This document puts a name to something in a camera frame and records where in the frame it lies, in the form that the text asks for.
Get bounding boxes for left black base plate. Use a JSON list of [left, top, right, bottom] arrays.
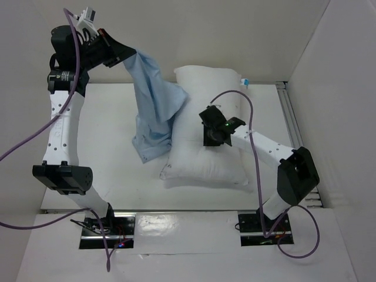
[[70, 213, 136, 250]]

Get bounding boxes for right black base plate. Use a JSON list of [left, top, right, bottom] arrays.
[[234, 212, 294, 247]]

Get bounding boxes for white pillow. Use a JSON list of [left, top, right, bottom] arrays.
[[160, 65, 249, 186]]

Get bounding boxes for light blue pillowcase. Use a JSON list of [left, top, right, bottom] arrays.
[[123, 50, 189, 163]]

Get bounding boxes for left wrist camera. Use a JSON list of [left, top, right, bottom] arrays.
[[73, 7, 97, 34]]

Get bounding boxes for aluminium rail frame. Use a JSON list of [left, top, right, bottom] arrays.
[[276, 82, 324, 209]]

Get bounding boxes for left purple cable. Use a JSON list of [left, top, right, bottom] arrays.
[[0, 8, 114, 273]]

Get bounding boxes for purple cable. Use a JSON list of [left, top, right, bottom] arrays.
[[209, 90, 321, 259], [0, 8, 114, 273]]

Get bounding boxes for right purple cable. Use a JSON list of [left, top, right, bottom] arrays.
[[209, 90, 321, 259]]

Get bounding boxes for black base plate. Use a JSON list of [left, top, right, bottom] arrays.
[[234, 212, 294, 247], [70, 213, 136, 250]]

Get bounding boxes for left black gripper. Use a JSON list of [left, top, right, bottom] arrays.
[[76, 28, 136, 71]]

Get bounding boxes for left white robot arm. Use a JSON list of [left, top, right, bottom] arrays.
[[32, 25, 136, 234]]

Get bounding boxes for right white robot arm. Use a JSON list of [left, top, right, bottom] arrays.
[[199, 106, 320, 230]]

